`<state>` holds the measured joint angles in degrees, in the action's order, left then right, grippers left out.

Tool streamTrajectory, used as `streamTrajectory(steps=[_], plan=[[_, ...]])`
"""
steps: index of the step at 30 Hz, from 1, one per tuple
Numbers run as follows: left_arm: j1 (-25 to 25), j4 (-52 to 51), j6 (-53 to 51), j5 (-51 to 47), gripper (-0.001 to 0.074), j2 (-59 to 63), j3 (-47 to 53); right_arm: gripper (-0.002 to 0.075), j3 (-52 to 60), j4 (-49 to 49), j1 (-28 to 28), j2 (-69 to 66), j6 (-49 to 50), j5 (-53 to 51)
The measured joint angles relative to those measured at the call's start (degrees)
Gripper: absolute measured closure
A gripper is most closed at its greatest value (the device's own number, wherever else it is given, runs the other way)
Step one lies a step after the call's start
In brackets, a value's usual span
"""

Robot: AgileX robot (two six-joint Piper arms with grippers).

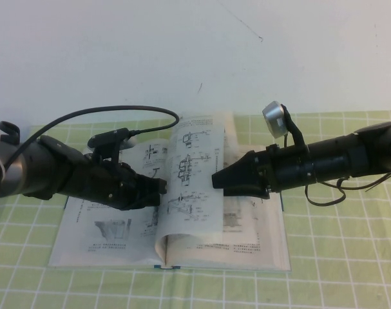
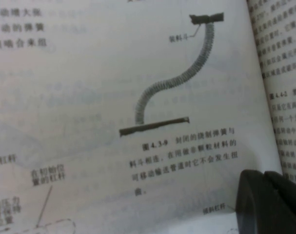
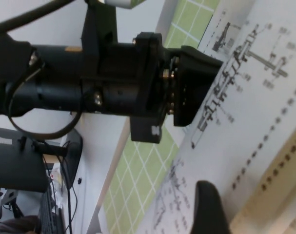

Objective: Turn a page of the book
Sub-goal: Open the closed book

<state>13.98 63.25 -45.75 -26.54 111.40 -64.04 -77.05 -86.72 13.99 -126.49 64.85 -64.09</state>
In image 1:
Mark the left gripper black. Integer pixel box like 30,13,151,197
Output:
68,153,169,212

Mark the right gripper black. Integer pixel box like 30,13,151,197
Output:
211,144,314,199

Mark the white technical book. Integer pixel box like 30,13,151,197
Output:
48,111,292,274

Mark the green white checked tablecloth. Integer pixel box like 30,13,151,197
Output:
0,110,391,309

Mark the black bracket of flat camera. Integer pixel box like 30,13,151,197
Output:
93,141,122,168

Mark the round silver wrist camera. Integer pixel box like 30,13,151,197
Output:
262,100,289,140

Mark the black bracket of silver camera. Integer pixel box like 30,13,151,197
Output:
280,104,309,149

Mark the flat black wrist camera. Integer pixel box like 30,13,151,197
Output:
87,127,131,149

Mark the thin black cable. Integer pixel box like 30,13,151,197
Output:
303,170,391,206

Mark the black cable loop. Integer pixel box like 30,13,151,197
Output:
0,120,21,144

